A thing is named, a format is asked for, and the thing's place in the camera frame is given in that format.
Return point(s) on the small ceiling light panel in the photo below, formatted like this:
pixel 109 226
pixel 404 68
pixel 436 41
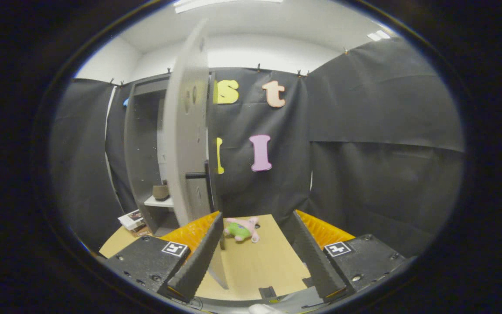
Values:
pixel 379 35

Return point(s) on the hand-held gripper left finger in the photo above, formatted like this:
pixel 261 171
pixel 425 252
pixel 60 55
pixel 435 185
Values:
pixel 201 261

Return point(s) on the white cover book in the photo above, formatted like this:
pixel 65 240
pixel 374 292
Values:
pixel 130 218

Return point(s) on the brown cover book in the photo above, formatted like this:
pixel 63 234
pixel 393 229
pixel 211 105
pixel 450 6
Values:
pixel 140 231

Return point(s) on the pink green plush toy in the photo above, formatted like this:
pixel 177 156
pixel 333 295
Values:
pixel 242 229

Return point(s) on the grey shoe cabinet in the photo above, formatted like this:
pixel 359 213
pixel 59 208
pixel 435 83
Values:
pixel 140 144

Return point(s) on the black backdrop cloth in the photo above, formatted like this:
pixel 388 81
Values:
pixel 364 131

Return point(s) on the long ceiling light panel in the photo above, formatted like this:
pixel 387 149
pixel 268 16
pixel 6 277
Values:
pixel 225 3

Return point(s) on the brown slipper shoe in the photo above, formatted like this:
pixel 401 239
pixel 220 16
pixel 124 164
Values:
pixel 161 192

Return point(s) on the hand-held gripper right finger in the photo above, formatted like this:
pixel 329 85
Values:
pixel 316 261

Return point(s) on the grey shoe cabinet door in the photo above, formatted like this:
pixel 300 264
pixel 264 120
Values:
pixel 185 131

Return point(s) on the black table clamp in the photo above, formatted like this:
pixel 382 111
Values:
pixel 268 291

